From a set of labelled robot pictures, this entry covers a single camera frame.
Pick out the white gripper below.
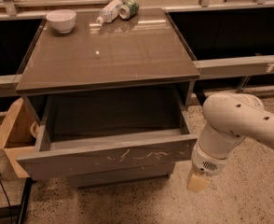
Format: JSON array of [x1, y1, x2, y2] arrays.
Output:
[[187, 143, 227, 193]]

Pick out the grey top drawer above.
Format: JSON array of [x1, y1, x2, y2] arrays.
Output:
[[17, 89, 197, 180]]

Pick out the grey drawer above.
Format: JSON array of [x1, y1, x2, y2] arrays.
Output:
[[67, 163, 175, 188], [17, 89, 197, 180]]

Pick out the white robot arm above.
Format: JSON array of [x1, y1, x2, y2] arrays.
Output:
[[187, 92, 274, 192]]

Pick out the grey bottom drawer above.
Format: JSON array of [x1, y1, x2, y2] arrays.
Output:
[[67, 163, 175, 188]]

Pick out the grey drawer cabinet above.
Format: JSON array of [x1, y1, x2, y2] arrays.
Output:
[[15, 7, 201, 189]]

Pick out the green drink can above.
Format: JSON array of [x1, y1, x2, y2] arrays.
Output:
[[119, 0, 139, 20]]

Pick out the open cardboard box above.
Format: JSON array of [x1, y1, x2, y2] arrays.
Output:
[[0, 98, 39, 178]]

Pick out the clear plastic water bottle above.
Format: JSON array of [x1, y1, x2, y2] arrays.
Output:
[[96, 0, 123, 24]]

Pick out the white ceramic bowl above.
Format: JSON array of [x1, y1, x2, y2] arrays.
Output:
[[46, 9, 76, 34]]

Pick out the grey metal railing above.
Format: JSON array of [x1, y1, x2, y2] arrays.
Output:
[[0, 0, 274, 98]]

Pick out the black metal frame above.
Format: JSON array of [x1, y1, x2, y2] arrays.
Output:
[[0, 177, 34, 224]]

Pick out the black cable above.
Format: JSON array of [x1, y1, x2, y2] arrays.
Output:
[[0, 137, 14, 224]]

